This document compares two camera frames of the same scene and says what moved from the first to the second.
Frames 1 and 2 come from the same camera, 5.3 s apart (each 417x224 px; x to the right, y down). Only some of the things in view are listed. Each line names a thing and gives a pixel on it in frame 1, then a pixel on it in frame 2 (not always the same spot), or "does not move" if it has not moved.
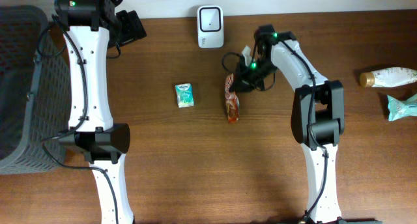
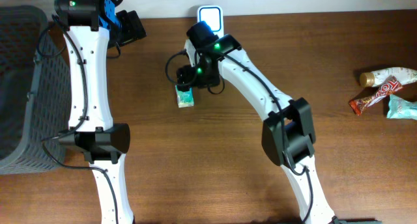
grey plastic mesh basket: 35,93 does not move
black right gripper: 242,83 to 186,73
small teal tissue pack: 184,94 does not move
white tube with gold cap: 387,77 does not move
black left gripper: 133,25 does not move
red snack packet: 232,102 to 387,86
